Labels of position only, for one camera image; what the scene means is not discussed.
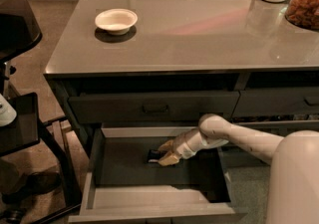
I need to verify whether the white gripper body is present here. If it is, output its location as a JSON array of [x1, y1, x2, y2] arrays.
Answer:
[[172, 129, 199, 159]]

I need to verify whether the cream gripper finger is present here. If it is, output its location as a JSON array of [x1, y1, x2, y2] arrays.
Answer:
[[159, 151, 181, 166], [158, 139, 173, 152]]

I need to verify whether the blue rxbar blueberry bar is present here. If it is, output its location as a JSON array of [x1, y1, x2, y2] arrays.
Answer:
[[147, 149, 164, 163]]

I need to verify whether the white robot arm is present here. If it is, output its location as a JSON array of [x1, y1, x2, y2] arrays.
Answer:
[[159, 114, 319, 224]]

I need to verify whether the open grey middle drawer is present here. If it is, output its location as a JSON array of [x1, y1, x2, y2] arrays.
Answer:
[[69, 126, 247, 224]]

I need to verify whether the grey top left drawer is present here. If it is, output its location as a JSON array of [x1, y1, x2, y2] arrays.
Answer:
[[69, 91, 239, 123]]

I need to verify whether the grey top right drawer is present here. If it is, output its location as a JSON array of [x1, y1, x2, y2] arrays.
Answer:
[[232, 87, 319, 117]]

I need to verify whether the grey cabinet counter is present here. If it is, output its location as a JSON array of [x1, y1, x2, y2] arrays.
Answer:
[[45, 0, 319, 147]]

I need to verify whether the white paper bowl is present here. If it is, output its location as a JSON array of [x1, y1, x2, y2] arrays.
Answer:
[[95, 9, 138, 36]]

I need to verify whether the black chair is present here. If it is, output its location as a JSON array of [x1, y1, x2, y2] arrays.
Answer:
[[0, 0, 82, 224]]

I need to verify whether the white object at left edge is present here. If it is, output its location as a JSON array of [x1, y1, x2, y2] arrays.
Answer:
[[0, 94, 17, 126]]

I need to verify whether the glass jar of snacks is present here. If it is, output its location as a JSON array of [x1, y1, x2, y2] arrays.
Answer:
[[285, 0, 319, 30]]

